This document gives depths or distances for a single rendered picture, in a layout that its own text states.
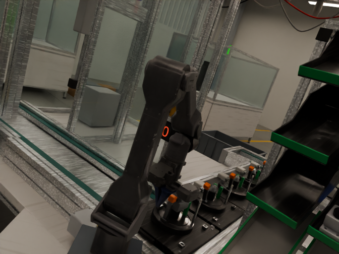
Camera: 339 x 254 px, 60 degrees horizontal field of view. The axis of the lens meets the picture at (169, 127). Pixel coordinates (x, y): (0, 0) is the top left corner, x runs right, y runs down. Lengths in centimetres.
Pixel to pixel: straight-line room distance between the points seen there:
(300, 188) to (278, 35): 1208
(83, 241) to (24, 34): 116
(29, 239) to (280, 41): 1221
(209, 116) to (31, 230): 516
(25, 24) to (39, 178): 78
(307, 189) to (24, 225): 81
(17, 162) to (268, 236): 93
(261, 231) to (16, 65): 131
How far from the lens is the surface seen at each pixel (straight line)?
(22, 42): 161
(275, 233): 87
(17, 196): 114
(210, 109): 588
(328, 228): 74
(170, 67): 51
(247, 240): 86
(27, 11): 160
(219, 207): 115
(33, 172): 118
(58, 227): 102
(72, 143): 143
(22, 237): 97
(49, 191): 111
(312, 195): 83
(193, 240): 94
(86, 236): 67
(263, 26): 1322
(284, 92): 1217
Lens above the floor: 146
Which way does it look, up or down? 13 degrees down
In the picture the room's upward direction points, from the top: 18 degrees clockwise
